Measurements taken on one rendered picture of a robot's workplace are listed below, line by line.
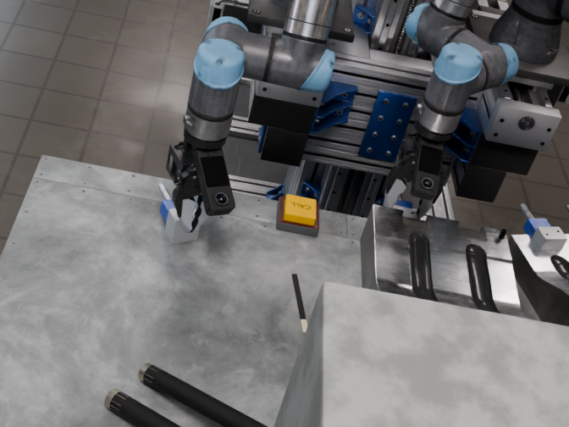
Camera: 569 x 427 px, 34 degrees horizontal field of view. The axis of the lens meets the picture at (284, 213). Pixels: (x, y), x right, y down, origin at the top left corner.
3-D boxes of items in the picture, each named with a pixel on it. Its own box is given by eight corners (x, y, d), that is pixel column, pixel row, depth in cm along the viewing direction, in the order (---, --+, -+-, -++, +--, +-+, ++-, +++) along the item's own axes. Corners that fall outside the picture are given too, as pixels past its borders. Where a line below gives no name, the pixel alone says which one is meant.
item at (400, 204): (383, 196, 193) (391, 175, 190) (407, 201, 193) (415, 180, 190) (384, 236, 183) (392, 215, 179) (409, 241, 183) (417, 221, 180)
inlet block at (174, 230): (146, 198, 176) (150, 175, 173) (171, 195, 178) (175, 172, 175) (171, 244, 168) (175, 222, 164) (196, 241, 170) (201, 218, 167)
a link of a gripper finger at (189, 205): (179, 215, 169) (187, 174, 164) (191, 236, 165) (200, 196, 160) (162, 217, 168) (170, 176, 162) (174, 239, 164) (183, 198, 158)
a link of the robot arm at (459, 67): (496, 58, 163) (466, 67, 157) (475, 110, 169) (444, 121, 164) (463, 35, 166) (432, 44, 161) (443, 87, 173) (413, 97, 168)
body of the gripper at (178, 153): (203, 166, 166) (215, 110, 159) (223, 197, 161) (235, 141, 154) (163, 171, 163) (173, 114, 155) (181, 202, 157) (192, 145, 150)
